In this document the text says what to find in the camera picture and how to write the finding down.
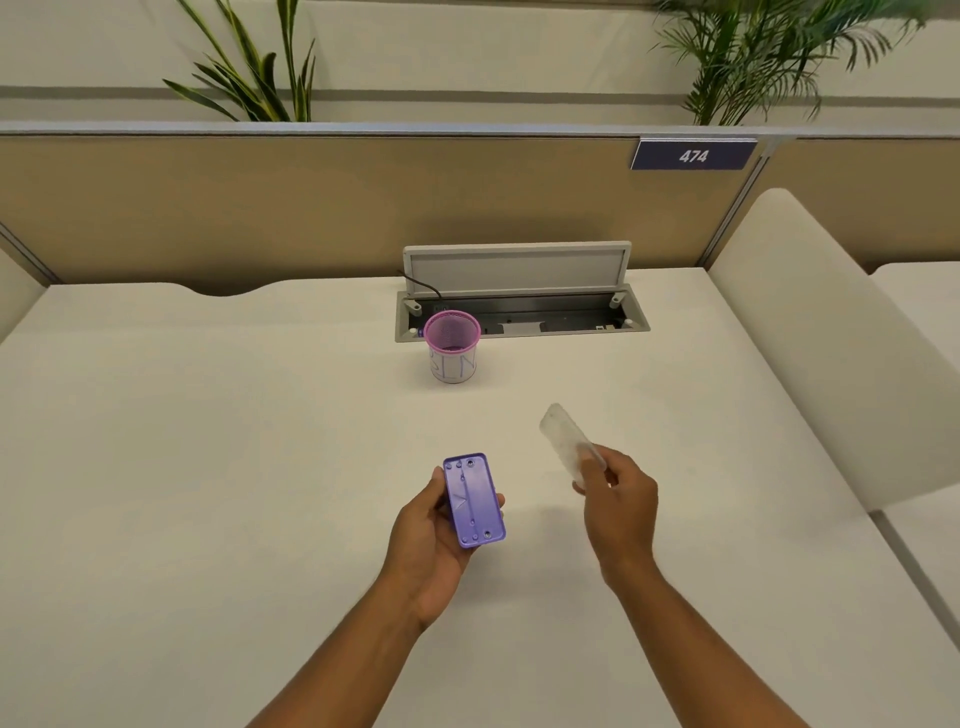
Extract dark blue number sign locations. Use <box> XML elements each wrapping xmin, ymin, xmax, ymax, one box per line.
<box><xmin>630</xmin><ymin>138</ymin><xmax>759</xmax><ymax>172</ymax></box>

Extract person's left forearm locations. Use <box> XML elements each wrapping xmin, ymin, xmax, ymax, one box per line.
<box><xmin>243</xmin><ymin>573</ymin><xmax>427</xmax><ymax>728</ymax></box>

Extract purple plastic case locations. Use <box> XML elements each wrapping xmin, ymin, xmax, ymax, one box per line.
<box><xmin>442</xmin><ymin>452</ymin><xmax>507</xmax><ymax>552</ymax></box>

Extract palm plant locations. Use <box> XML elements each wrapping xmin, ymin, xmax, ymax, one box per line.
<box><xmin>651</xmin><ymin>0</ymin><xmax>928</xmax><ymax>127</ymax></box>

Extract beige desk partition panel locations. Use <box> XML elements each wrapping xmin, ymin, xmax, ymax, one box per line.
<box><xmin>0</xmin><ymin>123</ymin><xmax>960</xmax><ymax>295</ymax></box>

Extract snake plant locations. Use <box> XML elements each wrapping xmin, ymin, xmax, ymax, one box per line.
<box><xmin>162</xmin><ymin>0</ymin><xmax>318</xmax><ymax>123</ymax></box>

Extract person's right forearm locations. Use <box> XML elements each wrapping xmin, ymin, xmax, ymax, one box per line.
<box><xmin>603</xmin><ymin>551</ymin><xmax>811</xmax><ymax>728</ymax></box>

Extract grey desk cable box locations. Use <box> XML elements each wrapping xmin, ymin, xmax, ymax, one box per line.
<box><xmin>395</xmin><ymin>240</ymin><xmax>651</xmax><ymax>345</ymax></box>

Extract person's left hand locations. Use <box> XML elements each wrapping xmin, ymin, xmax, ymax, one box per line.
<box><xmin>378</xmin><ymin>465</ymin><xmax>507</xmax><ymax>630</ymax></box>

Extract person's right hand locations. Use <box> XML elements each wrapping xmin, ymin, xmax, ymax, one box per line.
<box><xmin>572</xmin><ymin>445</ymin><xmax>660</xmax><ymax>594</ymax></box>

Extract pink mesh pen cup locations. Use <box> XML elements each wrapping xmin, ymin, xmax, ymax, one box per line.
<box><xmin>423</xmin><ymin>311</ymin><xmax>483</xmax><ymax>387</ymax></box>

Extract clear plastic lid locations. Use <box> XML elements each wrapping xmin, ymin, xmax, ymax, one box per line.
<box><xmin>539</xmin><ymin>402</ymin><xmax>607</xmax><ymax>486</ymax></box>

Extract white side divider panel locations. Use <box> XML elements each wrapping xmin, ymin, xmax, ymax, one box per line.
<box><xmin>707</xmin><ymin>187</ymin><xmax>960</xmax><ymax>514</ymax></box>

